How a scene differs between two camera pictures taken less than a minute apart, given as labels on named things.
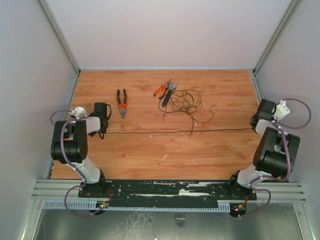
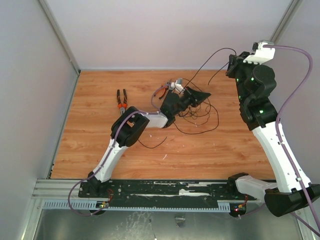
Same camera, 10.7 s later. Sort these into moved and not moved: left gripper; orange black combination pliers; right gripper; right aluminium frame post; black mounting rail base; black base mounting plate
Moved: right gripper; left gripper
Not moved: right aluminium frame post; orange black combination pliers; black base mounting plate; black mounting rail base
